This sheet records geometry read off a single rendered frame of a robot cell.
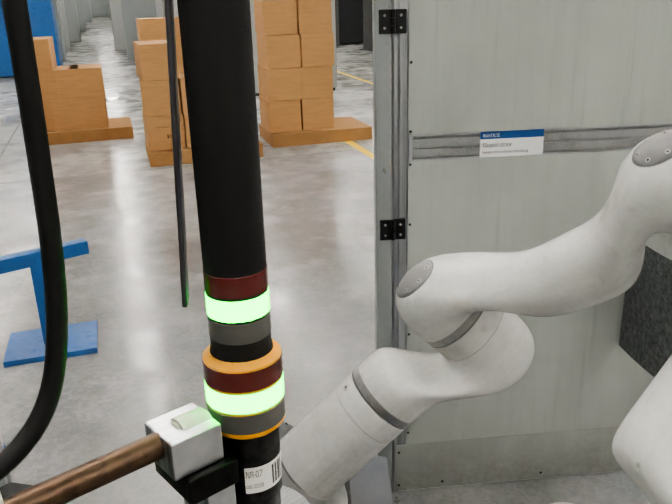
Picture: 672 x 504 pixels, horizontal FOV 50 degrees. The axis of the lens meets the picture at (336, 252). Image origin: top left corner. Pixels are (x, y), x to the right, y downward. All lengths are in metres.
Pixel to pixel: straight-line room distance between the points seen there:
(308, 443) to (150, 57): 6.89
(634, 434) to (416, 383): 0.46
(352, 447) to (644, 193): 0.56
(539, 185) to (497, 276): 1.41
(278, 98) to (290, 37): 0.68
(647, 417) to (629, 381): 2.12
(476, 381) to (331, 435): 0.23
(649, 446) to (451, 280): 0.42
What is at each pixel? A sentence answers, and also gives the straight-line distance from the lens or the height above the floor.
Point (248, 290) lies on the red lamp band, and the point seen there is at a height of 1.61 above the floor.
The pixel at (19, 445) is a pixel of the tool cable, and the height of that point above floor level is 1.57.
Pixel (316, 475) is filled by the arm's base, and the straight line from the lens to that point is 1.16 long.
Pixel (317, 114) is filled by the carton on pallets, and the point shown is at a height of 0.32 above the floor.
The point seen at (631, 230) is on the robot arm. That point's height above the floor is 1.49.
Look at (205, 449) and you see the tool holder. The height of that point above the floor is 1.53.
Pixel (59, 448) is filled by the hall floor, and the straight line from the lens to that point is 3.28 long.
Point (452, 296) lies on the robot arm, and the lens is 1.01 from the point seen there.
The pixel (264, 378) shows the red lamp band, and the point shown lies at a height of 1.56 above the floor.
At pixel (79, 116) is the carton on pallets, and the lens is 9.62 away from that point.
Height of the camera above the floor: 1.76
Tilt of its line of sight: 20 degrees down
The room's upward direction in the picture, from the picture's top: 2 degrees counter-clockwise
